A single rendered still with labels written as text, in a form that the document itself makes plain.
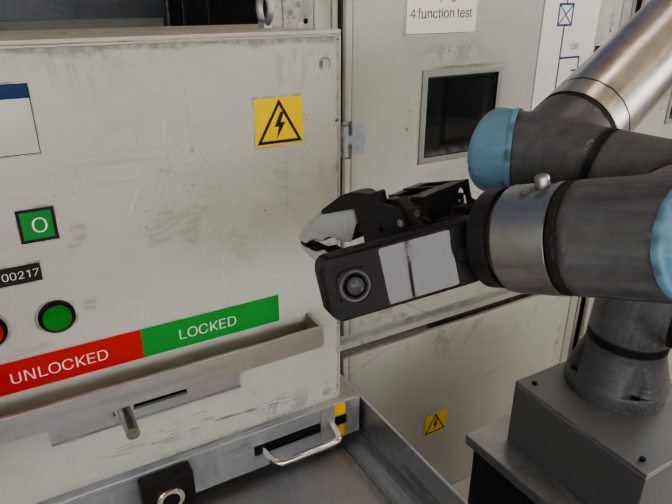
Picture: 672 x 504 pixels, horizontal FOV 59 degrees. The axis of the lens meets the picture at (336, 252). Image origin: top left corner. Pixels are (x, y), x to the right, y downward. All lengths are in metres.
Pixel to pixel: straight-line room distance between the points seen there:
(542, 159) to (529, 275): 0.12
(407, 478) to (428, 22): 0.69
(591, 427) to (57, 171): 0.76
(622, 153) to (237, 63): 0.36
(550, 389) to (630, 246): 0.66
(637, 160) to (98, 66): 0.44
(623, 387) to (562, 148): 0.56
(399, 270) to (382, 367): 0.81
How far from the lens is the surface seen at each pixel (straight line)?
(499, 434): 1.08
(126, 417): 0.69
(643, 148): 0.47
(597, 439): 0.94
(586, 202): 0.38
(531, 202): 0.40
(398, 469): 0.83
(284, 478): 0.84
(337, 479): 0.84
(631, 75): 0.58
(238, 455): 0.80
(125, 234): 0.63
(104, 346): 0.67
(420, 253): 0.42
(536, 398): 0.98
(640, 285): 0.37
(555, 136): 0.49
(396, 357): 1.22
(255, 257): 0.68
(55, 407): 0.65
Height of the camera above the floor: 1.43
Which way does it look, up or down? 24 degrees down
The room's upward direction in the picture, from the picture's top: straight up
